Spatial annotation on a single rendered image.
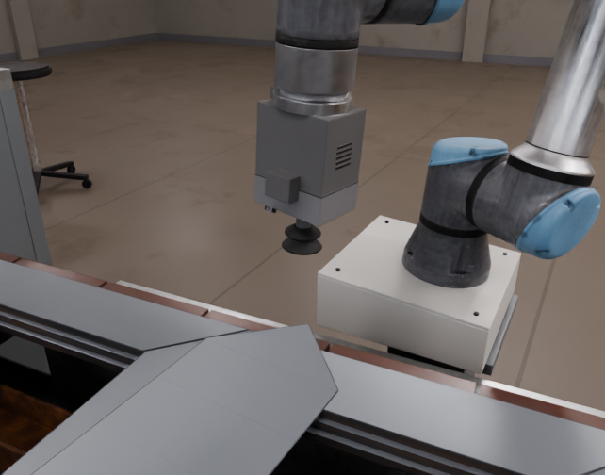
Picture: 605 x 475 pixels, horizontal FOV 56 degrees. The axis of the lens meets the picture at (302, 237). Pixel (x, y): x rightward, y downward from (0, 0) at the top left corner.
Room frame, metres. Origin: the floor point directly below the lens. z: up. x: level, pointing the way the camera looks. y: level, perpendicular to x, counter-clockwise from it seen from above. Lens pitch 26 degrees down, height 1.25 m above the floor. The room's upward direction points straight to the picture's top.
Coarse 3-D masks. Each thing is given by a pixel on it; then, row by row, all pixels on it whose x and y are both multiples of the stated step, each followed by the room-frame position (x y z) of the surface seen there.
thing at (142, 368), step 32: (0, 320) 0.63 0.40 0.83; (32, 320) 0.61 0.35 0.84; (64, 352) 0.57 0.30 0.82; (96, 352) 0.56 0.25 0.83; (128, 352) 0.55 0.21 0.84; (160, 352) 0.53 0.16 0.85; (128, 384) 0.48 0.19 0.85; (96, 416) 0.43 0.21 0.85; (320, 416) 0.44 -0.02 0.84; (32, 448) 0.39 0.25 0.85; (64, 448) 0.39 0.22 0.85; (352, 448) 0.41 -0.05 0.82; (384, 448) 0.40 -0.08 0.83; (416, 448) 0.40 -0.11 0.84
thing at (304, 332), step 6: (306, 324) 0.59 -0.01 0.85; (282, 330) 0.58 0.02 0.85; (288, 330) 0.58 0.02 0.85; (294, 330) 0.58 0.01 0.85; (300, 330) 0.58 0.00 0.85; (306, 330) 0.58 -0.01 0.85; (300, 336) 0.56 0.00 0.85; (306, 336) 0.56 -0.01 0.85; (312, 336) 0.56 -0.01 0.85; (312, 342) 0.55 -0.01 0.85
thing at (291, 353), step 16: (224, 336) 0.56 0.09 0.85; (240, 336) 0.56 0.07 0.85; (256, 336) 0.56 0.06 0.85; (272, 336) 0.56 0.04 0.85; (288, 336) 0.56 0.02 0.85; (256, 352) 0.53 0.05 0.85; (272, 352) 0.53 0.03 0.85; (288, 352) 0.53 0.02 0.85; (304, 352) 0.53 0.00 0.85; (320, 352) 0.53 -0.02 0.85; (288, 368) 0.50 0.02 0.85; (304, 368) 0.50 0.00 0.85; (320, 368) 0.50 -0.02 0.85; (320, 384) 0.48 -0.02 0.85
